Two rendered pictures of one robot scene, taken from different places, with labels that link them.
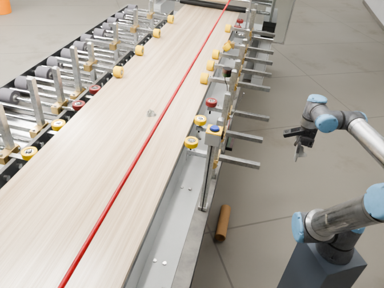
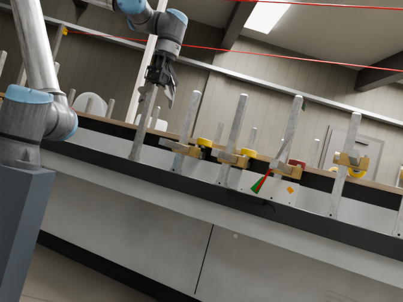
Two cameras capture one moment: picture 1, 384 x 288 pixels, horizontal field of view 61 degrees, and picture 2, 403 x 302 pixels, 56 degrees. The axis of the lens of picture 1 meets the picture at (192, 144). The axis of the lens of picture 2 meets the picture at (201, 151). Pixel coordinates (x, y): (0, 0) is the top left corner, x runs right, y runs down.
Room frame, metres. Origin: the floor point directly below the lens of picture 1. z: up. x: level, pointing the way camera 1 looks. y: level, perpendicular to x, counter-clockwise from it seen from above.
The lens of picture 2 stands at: (2.06, -1.90, 0.76)
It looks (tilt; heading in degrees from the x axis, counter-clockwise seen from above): 2 degrees up; 106
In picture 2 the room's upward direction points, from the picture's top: 15 degrees clockwise
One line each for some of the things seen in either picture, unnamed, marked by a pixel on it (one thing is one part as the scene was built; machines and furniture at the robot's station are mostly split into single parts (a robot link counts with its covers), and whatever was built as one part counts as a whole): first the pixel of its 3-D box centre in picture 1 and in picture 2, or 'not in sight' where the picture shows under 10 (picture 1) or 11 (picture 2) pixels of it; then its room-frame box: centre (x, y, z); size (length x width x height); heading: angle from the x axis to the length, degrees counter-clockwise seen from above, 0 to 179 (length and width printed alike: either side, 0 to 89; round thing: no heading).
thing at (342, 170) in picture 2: (232, 90); (343, 168); (2.21, -0.26, 0.91); 0.03 x 0.03 x 0.48; 80
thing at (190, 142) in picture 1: (190, 147); (202, 148); (1.53, 0.00, 0.85); 0.08 x 0.08 x 0.11
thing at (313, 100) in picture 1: (315, 107); (173, 28); (1.46, -0.59, 1.25); 0.10 x 0.09 x 0.12; 7
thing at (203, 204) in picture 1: (207, 177); (144, 118); (1.21, -0.09, 0.92); 0.05 x 0.04 x 0.45; 170
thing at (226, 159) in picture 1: (222, 158); (184, 149); (1.50, -0.19, 0.82); 0.43 x 0.03 x 0.04; 80
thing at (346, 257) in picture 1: (336, 243); (14, 149); (1.11, -0.81, 0.65); 0.19 x 0.19 x 0.10
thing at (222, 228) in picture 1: (223, 222); not in sight; (1.68, -0.31, 0.04); 0.30 x 0.08 x 0.08; 170
